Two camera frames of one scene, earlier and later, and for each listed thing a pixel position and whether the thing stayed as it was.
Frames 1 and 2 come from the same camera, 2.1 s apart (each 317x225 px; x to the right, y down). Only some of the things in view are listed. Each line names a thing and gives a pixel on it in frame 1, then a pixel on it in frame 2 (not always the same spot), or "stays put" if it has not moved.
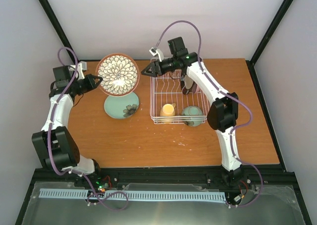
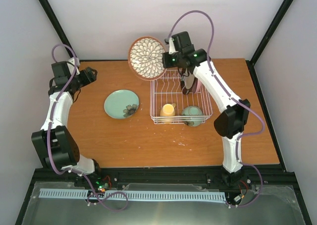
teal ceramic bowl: [192, 110] stays put
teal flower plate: [122, 107] stays put
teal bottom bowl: [120, 73] -> [145, 58]
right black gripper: [154, 72] -> [166, 63]
